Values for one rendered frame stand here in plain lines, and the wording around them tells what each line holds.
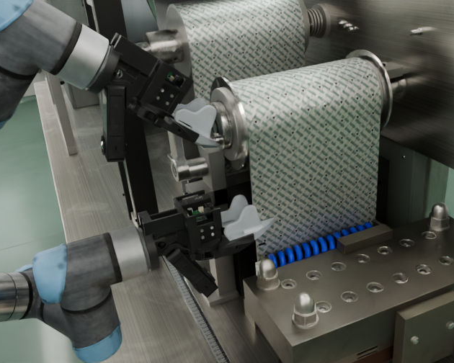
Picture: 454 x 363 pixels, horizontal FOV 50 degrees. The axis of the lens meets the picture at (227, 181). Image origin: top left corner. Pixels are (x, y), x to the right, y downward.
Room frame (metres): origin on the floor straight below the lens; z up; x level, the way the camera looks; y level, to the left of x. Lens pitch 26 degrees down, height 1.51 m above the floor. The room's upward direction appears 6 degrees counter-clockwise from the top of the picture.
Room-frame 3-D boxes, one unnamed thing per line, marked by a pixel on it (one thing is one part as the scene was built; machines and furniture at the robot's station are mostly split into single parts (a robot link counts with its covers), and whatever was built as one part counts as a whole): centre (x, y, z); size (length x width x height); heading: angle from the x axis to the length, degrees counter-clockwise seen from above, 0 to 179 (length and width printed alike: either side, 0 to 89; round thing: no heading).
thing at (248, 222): (0.66, -0.03, 1.12); 0.09 x 0.03 x 0.06; 108
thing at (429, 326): (0.53, -0.27, 0.96); 0.10 x 0.03 x 0.11; 110
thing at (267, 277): (0.61, -0.05, 1.05); 0.04 x 0.04 x 0.04
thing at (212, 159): (0.75, 0.04, 1.05); 0.06 x 0.05 x 0.31; 110
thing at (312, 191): (0.72, -0.15, 1.11); 0.23 x 0.01 x 0.18; 110
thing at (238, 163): (0.73, -0.01, 1.25); 0.15 x 0.01 x 0.15; 20
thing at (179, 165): (0.74, 0.07, 1.18); 0.04 x 0.02 x 0.04; 20
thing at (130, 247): (0.61, 0.15, 1.11); 0.08 x 0.05 x 0.08; 20
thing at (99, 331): (0.60, 0.24, 1.01); 0.11 x 0.08 x 0.11; 51
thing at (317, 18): (1.06, -0.20, 1.33); 0.07 x 0.07 x 0.07; 20
